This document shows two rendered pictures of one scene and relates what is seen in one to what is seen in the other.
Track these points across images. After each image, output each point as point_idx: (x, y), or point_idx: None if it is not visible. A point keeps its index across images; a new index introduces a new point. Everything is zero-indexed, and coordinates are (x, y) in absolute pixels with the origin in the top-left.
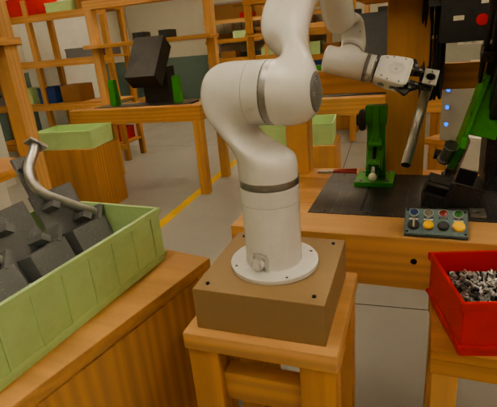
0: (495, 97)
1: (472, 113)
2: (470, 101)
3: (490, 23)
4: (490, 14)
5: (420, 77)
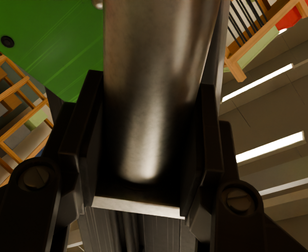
0: (46, 93)
1: (2, 53)
2: (93, 4)
3: (112, 240)
4: (126, 251)
5: (203, 173)
